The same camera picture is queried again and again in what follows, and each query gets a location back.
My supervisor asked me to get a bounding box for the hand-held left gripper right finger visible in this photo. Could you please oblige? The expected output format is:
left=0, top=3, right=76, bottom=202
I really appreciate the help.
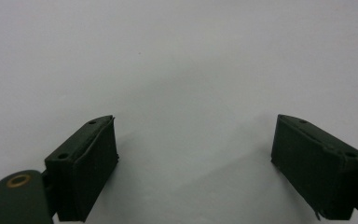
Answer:
left=270, top=113, right=358, bottom=221

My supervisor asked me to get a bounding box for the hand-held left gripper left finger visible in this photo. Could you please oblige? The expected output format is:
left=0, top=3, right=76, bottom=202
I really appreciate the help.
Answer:
left=44, top=114, right=120, bottom=223

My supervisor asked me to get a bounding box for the white table sheet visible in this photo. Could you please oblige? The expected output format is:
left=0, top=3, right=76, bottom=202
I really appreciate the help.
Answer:
left=0, top=0, right=358, bottom=224

